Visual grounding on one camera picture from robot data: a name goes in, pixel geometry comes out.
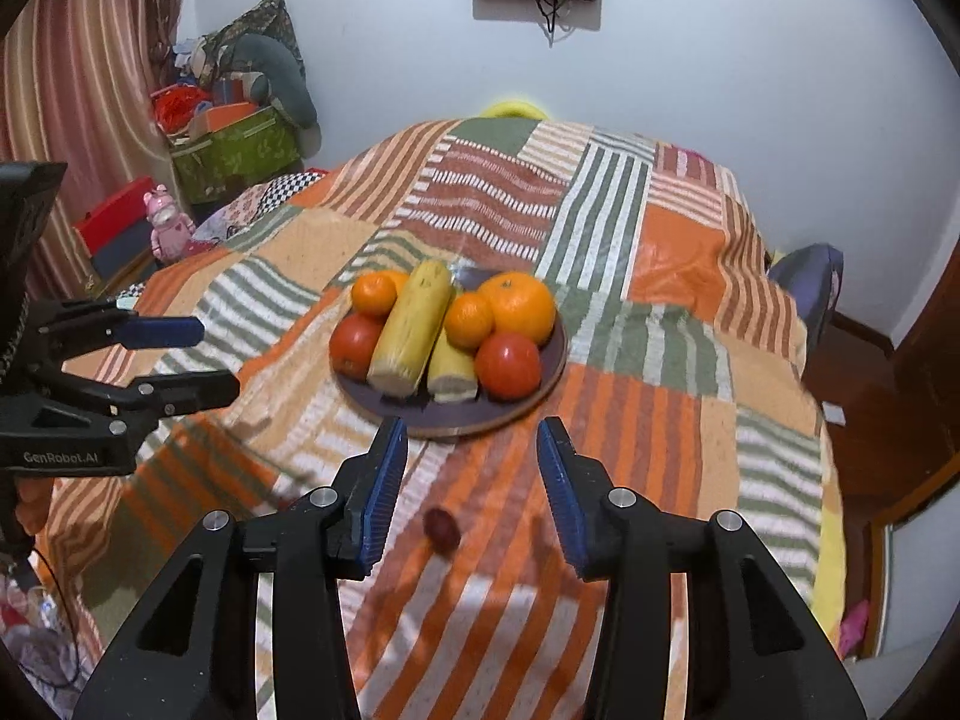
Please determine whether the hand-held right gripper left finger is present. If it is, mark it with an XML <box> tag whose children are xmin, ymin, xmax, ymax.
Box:
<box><xmin>71</xmin><ymin>415</ymin><xmax>410</xmax><ymax>720</ymax></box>

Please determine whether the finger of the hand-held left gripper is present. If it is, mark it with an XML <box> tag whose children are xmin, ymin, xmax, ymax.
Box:
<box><xmin>43</xmin><ymin>369</ymin><xmax>241</xmax><ymax>440</ymax></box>
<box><xmin>36</xmin><ymin>297</ymin><xmax>206</xmax><ymax>358</ymax></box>

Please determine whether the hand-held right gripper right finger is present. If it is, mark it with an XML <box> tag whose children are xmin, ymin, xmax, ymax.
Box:
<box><xmin>537</xmin><ymin>415</ymin><xmax>871</xmax><ymax>720</ymax></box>

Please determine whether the purple round plate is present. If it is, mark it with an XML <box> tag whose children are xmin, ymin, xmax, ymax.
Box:
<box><xmin>330</xmin><ymin>266</ymin><xmax>569</xmax><ymax>440</ymax></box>

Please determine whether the red tomato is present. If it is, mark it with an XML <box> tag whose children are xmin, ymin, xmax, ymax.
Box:
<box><xmin>331</xmin><ymin>313</ymin><xmax>385</xmax><ymax>380</ymax></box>
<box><xmin>474</xmin><ymin>331</ymin><xmax>542</xmax><ymax>401</ymax></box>

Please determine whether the small tangerine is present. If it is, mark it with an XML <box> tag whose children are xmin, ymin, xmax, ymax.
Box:
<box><xmin>444</xmin><ymin>291</ymin><xmax>496</xmax><ymax>350</ymax></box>
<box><xmin>350</xmin><ymin>272</ymin><xmax>397</xmax><ymax>317</ymax></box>

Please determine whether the person's left hand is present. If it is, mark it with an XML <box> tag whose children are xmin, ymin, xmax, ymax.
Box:
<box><xmin>15</xmin><ymin>476</ymin><xmax>56</xmax><ymax>542</ymax></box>

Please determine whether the striped patchwork blanket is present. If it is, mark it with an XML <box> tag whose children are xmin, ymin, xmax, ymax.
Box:
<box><xmin>41</xmin><ymin>116</ymin><xmax>845</xmax><ymax>720</ymax></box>

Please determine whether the pink rabbit toy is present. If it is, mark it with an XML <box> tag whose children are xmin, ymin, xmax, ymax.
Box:
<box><xmin>144</xmin><ymin>184</ymin><xmax>198</xmax><ymax>263</ymax></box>

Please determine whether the checkered patterned quilt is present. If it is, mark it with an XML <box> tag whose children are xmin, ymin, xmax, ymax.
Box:
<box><xmin>191</xmin><ymin>169</ymin><xmax>331</xmax><ymax>245</ymax></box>

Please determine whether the green fabric storage box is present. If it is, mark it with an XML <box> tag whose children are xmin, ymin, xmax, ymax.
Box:
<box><xmin>169</xmin><ymin>105</ymin><xmax>302</xmax><ymax>201</ymax></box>

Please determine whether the red plastic bag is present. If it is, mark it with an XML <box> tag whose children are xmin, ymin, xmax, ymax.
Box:
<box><xmin>150</xmin><ymin>86</ymin><xmax>215</xmax><ymax>130</ymax></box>

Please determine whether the striped brown curtain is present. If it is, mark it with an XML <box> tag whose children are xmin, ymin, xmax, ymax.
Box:
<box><xmin>0</xmin><ymin>0</ymin><xmax>192</xmax><ymax>301</ymax></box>

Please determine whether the grey plush pillow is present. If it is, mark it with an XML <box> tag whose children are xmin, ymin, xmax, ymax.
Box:
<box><xmin>225</xmin><ymin>34</ymin><xmax>320</xmax><ymax>130</ymax></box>

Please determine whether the blue chair cushion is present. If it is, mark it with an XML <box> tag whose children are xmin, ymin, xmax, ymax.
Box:
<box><xmin>769</xmin><ymin>242</ymin><xmax>845</xmax><ymax>361</ymax></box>

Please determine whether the dark patterned cushion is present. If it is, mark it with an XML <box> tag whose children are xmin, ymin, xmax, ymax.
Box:
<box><xmin>202</xmin><ymin>0</ymin><xmax>306</xmax><ymax>76</ymax></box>

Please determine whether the brown wooden door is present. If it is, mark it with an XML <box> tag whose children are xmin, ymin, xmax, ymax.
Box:
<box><xmin>889</xmin><ymin>270</ymin><xmax>960</xmax><ymax>533</ymax></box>

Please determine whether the thin black cable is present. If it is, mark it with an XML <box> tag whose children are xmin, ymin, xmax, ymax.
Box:
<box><xmin>26</xmin><ymin>551</ymin><xmax>85</xmax><ymax>687</ymax></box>

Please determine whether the black monitor cable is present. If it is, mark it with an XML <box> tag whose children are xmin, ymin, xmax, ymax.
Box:
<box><xmin>534</xmin><ymin>0</ymin><xmax>567</xmax><ymax>46</ymax></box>

